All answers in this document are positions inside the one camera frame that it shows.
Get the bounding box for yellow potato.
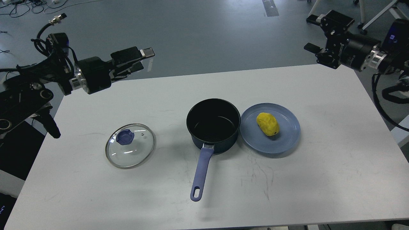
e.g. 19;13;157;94
256;112;280;136

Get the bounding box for dark blue saucepan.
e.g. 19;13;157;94
186;98;241;202

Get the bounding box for white rolling chair frame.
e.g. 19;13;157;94
308;0;408;35

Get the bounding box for blue plate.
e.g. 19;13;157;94
240;103;301;158

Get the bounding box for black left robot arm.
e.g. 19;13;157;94
0;13;155;143

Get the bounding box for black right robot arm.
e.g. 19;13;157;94
304;10;408;131

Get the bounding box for grey floor tape strip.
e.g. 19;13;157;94
262;0;279;17

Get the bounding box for black floor cables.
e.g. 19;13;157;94
0;0;106;55

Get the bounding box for glass lid with blue knob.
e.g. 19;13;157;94
105;123;155;169

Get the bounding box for black box at left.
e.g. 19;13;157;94
0;124;45;180

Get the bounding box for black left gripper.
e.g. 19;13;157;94
69;47;155;94

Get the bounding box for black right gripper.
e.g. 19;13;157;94
304;10;382;71

